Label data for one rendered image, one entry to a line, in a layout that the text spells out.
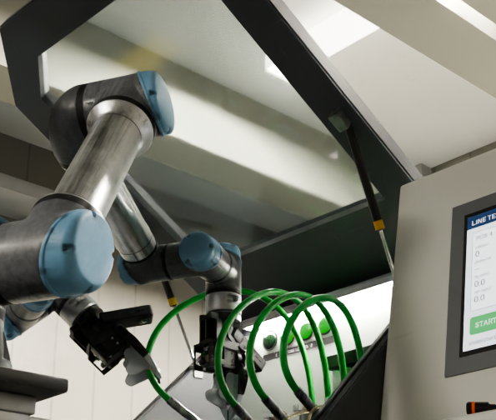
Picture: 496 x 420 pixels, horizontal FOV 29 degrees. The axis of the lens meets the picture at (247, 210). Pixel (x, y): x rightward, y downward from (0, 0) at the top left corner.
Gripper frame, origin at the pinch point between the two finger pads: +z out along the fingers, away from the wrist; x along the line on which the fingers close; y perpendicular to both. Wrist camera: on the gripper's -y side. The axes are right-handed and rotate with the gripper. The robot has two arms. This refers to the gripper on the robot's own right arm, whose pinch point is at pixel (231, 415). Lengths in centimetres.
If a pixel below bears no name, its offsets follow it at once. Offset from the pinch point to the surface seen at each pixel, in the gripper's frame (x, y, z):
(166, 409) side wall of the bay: -31.0, -8.7, -7.6
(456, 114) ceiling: -50, -179, -160
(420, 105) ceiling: -56, -162, -160
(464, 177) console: 51, -13, -39
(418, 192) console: 40, -14, -40
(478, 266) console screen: 55, -8, -18
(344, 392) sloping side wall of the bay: 34.5, 6.0, 2.6
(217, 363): 8.5, 11.5, -6.7
